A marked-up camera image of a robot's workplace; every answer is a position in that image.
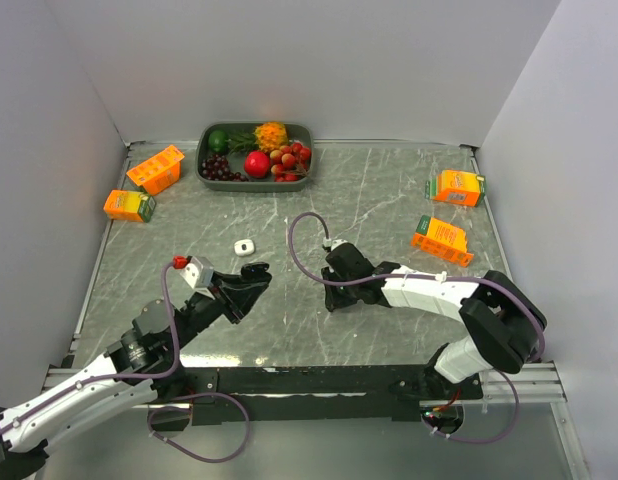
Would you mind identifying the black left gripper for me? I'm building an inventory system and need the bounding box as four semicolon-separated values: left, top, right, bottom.
169;270;268;351

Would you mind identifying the black earbud charging case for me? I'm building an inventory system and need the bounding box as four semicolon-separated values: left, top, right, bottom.
241;262;269;279

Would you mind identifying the white earbud charging case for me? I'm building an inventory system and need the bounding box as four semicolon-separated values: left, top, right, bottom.
234;239;256;257

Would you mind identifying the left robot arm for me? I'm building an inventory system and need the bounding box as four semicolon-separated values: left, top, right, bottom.
0;262;272;479

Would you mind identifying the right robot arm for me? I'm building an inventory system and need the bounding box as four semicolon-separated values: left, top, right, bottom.
321;241;546;399

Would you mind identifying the red lychee bunch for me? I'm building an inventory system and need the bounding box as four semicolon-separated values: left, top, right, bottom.
269;142;313;182

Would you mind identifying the red apple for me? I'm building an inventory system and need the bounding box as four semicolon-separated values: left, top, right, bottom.
244;151;271;179

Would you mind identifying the dark grape bunch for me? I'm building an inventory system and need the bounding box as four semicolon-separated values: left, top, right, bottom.
200;153;248;182

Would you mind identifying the grey-green fruit tray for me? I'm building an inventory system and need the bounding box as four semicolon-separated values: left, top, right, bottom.
196;121;314;193

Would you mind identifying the orange box back right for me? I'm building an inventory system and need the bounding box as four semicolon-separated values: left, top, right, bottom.
425;170;486;207

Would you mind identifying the orange box back left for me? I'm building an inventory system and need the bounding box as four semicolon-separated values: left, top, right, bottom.
126;145;185;196

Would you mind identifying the green leafy sprig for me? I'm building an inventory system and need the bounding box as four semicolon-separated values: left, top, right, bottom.
227;131;260;153

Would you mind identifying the orange green box left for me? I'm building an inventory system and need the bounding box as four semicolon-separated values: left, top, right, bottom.
103;190;156;223

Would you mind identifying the green lime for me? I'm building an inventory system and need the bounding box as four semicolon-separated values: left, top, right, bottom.
207;129;229;154

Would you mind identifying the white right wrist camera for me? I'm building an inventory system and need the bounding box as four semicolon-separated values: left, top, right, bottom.
322;238;346;252

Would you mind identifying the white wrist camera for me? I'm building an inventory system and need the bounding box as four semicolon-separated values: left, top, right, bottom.
172;256;215;297
322;238;346;252

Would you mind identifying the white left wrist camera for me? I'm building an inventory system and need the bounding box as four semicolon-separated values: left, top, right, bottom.
172;256;215;297

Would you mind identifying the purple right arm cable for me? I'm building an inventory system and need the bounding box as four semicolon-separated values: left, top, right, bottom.
286;212;547;445

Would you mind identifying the aluminium frame rail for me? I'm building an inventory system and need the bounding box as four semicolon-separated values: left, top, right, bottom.
42;364;567;403

